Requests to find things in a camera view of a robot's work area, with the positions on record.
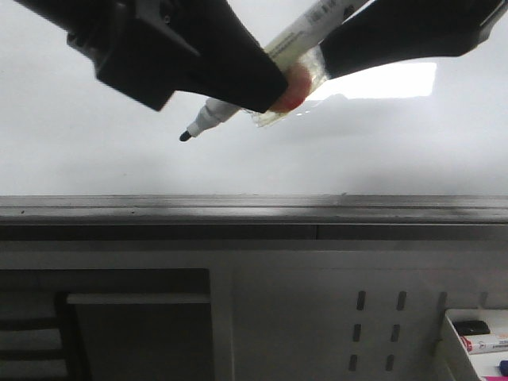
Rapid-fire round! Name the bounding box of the white whiteboard marker with tape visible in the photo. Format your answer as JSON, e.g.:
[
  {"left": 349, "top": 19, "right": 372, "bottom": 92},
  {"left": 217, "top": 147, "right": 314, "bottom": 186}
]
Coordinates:
[{"left": 178, "top": 0, "right": 372, "bottom": 143}]

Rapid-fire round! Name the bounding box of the white storage tray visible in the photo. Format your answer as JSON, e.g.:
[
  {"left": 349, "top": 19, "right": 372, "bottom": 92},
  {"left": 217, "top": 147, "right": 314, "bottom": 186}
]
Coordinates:
[{"left": 434, "top": 309, "right": 507, "bottom": 380}]

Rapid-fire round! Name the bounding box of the white whiteboard aluminium frame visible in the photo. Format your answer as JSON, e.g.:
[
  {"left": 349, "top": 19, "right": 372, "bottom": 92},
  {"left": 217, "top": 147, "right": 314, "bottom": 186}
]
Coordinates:
[{"left": 1, "top": 1, "right": 507, "bottom": 221}]

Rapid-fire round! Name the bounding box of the blue marker in tray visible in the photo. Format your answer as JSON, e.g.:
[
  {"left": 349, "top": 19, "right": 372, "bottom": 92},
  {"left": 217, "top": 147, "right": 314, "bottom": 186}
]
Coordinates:
[{"left": 499, "top": 360, "right": 508, "bottom": 377}]

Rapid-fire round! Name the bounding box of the dark shelf unit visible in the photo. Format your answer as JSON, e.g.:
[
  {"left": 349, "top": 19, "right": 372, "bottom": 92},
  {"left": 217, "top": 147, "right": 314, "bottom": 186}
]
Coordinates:
[{"left": 1, "top": 269, "right": 215, "bottom": 380}]

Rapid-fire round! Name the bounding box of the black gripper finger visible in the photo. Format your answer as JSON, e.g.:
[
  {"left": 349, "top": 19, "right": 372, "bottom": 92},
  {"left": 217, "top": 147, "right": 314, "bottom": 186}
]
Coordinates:
[
  {"left": 21, "top": 1, "right": 287, "bottom": 112},
  {"left": 320, "top": 0, "right": 507, "bottom": 79}
]

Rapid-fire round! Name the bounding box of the black marker cap in tray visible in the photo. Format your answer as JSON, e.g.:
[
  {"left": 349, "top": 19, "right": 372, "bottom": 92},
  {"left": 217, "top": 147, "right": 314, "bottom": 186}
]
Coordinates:
[{"left": 453, "top": 320, "right": 491, "bottom": 337}]

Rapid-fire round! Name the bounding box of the red white marker in tray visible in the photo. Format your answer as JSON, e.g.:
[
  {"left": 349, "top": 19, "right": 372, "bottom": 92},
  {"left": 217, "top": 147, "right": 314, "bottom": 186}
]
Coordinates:
[{"left": 460, "top": 334, "right": 507, "bottom": 355}]

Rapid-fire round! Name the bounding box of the white pegboard panel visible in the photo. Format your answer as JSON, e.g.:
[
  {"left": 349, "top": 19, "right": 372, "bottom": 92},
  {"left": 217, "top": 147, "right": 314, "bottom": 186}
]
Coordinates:
[{"left": 210, "top": 251, "right": 507, "bottom": 380}]

